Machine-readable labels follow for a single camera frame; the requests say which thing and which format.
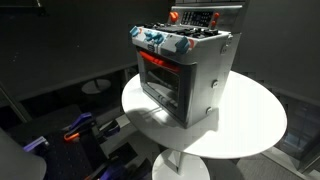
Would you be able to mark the blue stove knob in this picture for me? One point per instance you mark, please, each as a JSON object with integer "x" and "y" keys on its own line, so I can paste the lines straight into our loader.
{"x": 134, "y": 31}
{"x": 182, "y": 45}

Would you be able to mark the blue left stove knob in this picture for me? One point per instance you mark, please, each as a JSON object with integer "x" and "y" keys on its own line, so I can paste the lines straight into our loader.
{"x": 134, "y": 31}

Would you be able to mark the purple black clamp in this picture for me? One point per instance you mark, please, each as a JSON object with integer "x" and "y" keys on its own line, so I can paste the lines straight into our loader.
{"x": 85, "y": 122}

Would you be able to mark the silver toy stove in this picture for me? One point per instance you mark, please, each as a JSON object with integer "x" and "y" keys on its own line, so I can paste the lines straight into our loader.
{"x": 194, "y": 92}

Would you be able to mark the orange oven door handle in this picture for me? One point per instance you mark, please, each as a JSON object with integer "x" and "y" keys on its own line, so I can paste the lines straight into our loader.
{"x": 159, "y": 62}

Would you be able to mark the blue right stove knob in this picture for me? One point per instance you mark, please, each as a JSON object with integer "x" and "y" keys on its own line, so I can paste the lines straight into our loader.
{"x": 182, "y": 45}

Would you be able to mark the orange stove knob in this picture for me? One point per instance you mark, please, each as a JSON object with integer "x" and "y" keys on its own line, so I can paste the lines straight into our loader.
{"x": 173, "y": 16}

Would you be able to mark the white round table base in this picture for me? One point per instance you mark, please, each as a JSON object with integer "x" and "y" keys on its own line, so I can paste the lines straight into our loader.
{"x": 174, "y": 165}

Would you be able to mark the grey round background stool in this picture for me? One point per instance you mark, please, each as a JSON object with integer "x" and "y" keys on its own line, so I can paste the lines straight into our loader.
{"x": 96, "y": 86}

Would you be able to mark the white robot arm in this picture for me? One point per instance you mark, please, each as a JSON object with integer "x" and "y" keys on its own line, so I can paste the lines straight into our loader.
{"x": 17, "y": 164}

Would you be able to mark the round white table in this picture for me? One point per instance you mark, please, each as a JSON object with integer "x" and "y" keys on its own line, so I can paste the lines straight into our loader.
{"x": 250, "y": 120}

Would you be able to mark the blue middle stove knobs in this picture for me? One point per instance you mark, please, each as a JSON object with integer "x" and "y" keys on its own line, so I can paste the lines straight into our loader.
{"x": 157, "y": 38}

